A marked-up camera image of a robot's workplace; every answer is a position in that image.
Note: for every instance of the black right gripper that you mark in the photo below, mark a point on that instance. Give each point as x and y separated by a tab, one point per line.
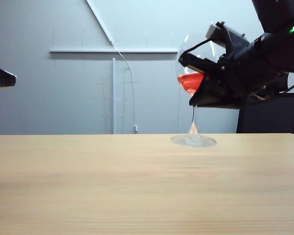
245	73

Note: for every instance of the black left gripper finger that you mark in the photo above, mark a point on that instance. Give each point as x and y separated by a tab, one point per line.
1	78

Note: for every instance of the red liquid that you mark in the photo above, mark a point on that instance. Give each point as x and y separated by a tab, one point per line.
189	83

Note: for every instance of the clear stemmed wine goblet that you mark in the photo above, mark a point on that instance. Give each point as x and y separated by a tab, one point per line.
193	139

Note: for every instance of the black mesh office chair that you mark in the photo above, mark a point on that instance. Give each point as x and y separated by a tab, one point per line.
269	115

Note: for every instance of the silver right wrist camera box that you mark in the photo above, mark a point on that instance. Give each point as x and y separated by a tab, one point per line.
225	33

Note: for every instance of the white vertical wall conduit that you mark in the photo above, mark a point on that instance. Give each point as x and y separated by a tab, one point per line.
114	98

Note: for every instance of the white diagonal wall conduit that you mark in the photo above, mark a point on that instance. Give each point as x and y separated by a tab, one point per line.
99	20

